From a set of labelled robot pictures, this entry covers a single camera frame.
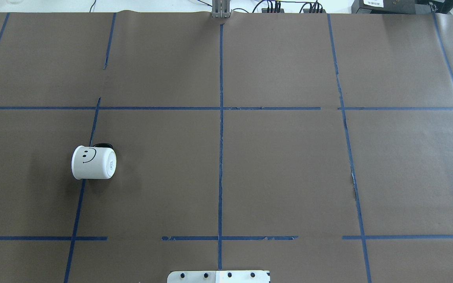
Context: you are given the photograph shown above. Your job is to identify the black power strip right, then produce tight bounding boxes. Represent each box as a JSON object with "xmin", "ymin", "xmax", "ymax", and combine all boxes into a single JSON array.
[{"xmin": 299, "ymin": 0, "xmax": 326, "ymax": 14}]

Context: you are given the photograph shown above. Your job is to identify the black power strip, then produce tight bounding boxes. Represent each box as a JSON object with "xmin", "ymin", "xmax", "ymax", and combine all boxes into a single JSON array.
[
  {"xmin": 299, "ymin": 0, "xmax": 326, "ymax": 14},
  {"xmin": 260, "ymin": 0, "xmax": 284, "ymax": 14}
]

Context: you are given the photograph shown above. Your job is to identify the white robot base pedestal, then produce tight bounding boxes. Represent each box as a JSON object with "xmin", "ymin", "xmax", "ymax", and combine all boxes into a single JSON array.
[{"xmin": 167, "ymin": 270, "xmax": 271, "ymax": 283}]

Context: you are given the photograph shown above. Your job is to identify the black box with label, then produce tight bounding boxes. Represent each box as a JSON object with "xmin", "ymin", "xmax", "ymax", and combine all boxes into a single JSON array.
[{"xmin": 351, "ymin": 0, "xmax": 423, "ymax": 15}]

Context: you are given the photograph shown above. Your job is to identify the grey aluminium frame post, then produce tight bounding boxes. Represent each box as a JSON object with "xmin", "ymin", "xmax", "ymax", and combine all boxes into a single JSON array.
[{"xmin": 212, "ymin": 0, "xmax": 231, "ymax": 18}]

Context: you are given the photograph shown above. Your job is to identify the black power strip left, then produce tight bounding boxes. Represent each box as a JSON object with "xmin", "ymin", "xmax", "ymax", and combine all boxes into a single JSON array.
[{"xmin": 260, "ymin": 0, "xmax": 284, "ymax": 14}]

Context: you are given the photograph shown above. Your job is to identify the white smiley mug black handle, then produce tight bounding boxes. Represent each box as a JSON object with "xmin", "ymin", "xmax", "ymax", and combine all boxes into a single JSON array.
[{"xmin": 71, "ymin": 143, "xmax": 117, "ymax": 180}]

